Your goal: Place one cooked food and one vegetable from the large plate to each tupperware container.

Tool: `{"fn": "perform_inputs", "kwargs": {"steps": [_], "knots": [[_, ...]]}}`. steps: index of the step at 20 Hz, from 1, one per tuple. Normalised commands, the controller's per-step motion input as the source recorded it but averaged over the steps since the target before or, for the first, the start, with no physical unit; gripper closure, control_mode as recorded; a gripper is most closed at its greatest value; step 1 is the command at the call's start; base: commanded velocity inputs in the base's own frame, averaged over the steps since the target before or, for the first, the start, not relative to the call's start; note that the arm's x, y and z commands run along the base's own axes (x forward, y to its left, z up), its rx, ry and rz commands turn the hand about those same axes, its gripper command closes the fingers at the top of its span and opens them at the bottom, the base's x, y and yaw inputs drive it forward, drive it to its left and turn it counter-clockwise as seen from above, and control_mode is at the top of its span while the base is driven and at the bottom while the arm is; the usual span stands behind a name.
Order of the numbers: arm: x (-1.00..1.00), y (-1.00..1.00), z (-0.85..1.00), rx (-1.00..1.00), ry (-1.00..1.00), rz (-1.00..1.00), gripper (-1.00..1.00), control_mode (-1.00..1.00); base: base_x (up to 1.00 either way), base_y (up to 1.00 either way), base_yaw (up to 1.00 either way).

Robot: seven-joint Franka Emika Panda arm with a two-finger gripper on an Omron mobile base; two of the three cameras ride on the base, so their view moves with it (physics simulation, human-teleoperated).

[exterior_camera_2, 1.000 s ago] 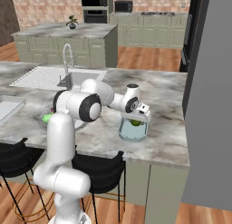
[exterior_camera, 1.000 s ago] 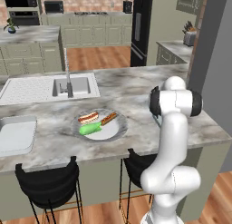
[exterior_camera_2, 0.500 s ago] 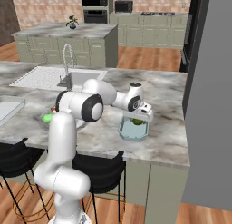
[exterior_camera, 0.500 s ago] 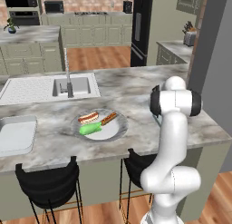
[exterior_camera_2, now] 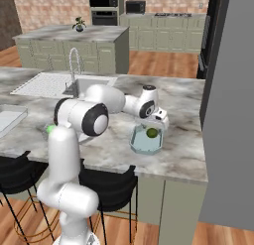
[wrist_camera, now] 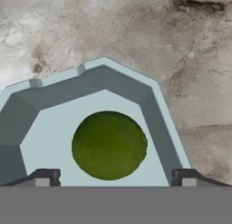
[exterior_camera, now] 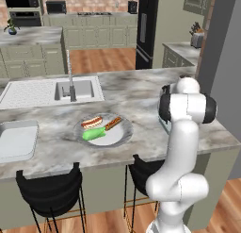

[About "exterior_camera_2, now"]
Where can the silver spring tap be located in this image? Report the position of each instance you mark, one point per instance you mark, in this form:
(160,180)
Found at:
(74,62)

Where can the white rectangular plate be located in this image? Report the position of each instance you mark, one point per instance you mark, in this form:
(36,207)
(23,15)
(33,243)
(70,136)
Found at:
(9,118)

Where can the black hob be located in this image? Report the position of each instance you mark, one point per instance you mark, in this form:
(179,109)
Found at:
(173,15)

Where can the tall grey cabinet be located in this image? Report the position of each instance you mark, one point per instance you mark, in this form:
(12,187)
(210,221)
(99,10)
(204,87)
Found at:
(231,106)

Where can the black wall oven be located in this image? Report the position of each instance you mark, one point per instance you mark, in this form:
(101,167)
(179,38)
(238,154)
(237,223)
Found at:
(104,9)

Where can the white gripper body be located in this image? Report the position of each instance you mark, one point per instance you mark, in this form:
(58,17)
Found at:
(160,123)

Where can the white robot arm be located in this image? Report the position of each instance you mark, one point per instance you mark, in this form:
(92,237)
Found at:
(76,116)

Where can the green kitchen island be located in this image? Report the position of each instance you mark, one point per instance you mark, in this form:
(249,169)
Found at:
(72,49)

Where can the potted plant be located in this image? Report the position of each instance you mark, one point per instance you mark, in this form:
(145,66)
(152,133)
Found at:
(79,24)

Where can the black microwave oven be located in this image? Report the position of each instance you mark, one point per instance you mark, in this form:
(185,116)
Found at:
(135,6)

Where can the green round vegetable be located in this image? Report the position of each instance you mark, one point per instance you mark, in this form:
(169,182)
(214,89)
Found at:
(152,133)

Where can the green cupboard run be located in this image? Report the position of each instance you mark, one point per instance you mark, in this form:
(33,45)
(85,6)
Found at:
(165,34)

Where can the white sink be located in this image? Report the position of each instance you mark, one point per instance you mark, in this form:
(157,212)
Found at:
(43,85)

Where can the black bar stool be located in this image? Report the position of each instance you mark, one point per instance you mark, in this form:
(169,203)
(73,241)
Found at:
(18,171)
(112,187)

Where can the black fridge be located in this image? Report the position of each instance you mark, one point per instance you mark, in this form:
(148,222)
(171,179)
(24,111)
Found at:
(208,37)

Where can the pale blue tupperware container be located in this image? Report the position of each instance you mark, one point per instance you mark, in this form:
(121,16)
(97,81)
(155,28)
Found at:
(145,146)

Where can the green counter cabinet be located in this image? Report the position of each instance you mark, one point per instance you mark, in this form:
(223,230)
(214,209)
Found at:
(178,212)

